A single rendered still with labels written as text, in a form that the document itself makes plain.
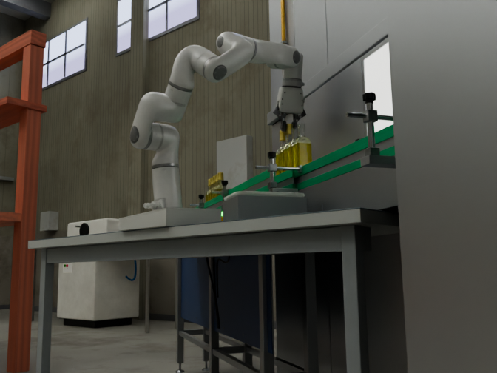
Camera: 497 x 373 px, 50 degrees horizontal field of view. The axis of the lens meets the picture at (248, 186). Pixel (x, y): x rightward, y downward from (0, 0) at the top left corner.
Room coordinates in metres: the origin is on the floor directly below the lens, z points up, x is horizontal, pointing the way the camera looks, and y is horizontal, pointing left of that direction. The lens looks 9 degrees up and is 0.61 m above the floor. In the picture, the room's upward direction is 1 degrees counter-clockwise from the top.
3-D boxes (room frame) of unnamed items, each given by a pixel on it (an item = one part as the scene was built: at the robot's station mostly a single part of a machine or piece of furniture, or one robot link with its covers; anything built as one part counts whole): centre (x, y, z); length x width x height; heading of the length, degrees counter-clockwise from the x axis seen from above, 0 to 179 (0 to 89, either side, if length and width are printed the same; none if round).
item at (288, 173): (2.69, 0.11, 0.92); 1.75 x 0.01 x 0.08; 18
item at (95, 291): (6.59, 1.84, 0.62); 2.57 x 0.64 x 1.24; 49
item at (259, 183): (2.67, 0.19, 0.92); 1.75 x 0.01 x 0.08; 18
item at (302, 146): (1.93, -0.20, 0.99); 0.06 x 0.06 x 0.21; 17
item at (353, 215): (2.33, -0.16, 0.73); 1.58 x 1.52 x 0.04; 49
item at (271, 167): (1.81, -0.10, 0.95); 0.17 x 0.03 x 0.12; 108
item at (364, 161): (1.20, -0.31, 0.90); 0.17 x 0.05 x 0.23; 108
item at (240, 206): (1.68, -0.07, 0.79); 0.27 x 0.17 x 0.08; 108
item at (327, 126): (1.76, -0.40, 1.15); 0.90 x 0.03 x 0.34; 18
